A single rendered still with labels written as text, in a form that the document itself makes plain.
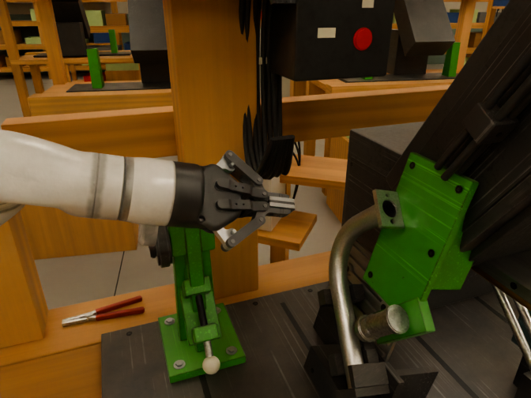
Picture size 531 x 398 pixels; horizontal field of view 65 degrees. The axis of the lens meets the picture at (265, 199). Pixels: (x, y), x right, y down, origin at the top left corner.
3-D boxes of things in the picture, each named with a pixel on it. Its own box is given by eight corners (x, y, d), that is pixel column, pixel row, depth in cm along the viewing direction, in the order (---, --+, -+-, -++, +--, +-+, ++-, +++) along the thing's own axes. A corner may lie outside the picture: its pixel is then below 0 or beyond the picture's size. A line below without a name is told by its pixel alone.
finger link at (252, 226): (218, 246, 49) (249, 215, 52) (228, 257, 49) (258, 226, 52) (225, 240, 47) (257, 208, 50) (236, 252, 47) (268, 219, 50)
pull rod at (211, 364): (222, 375, 65) (220, 347, 63) (205, 381, 64) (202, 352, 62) (214, 350, 70) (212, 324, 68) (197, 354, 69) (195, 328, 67)
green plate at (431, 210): (453, 324, 58) (519, 188, 52) (408, 326, 55) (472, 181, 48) (402, 279, 68) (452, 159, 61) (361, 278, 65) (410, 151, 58)
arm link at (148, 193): (157, 182, 55) (107, 176, 53) (176, 143, 46) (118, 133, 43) (154, 248, 52) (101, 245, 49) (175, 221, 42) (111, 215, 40)
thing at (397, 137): (502, 291, 89) (547, 139, 75) (381, 325, 80) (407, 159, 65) (441, 249, 105) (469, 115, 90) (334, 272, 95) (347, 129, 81)
